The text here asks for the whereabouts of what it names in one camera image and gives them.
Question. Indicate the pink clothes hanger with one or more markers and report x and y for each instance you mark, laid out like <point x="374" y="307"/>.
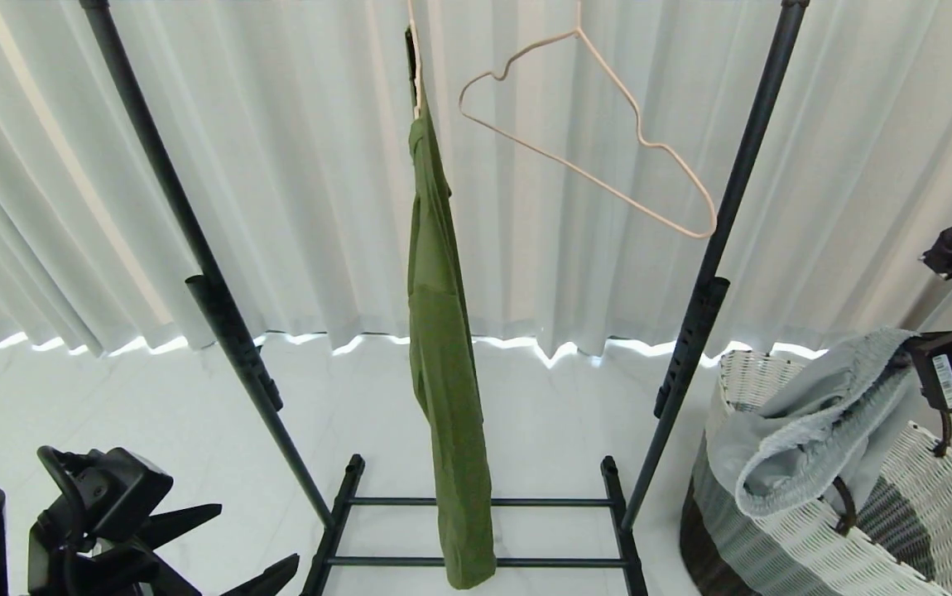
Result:
<point x="415" y="74"/>
<point x="575" y="172"/>

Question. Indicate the black clothes rack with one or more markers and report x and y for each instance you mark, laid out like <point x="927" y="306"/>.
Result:
<point x="219" y="314"/>

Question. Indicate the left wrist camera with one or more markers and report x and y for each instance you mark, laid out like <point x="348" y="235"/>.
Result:
<point x="124" y="488"/>

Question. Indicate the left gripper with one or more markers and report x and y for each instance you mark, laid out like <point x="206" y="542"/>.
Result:
<point x="112" y="575"/>

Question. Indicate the white curtain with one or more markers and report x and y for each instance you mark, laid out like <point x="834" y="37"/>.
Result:
<point x="277" y="165"/>

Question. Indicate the pale grey shorts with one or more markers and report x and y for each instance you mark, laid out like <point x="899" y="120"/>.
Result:
<point x="815" y="414"/>

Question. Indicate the white laundry basket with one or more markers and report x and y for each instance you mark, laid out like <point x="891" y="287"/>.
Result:
<point x="774" y="555"/>

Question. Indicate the green shirt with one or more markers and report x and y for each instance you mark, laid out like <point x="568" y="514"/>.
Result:
<point x="443" y="372"/>

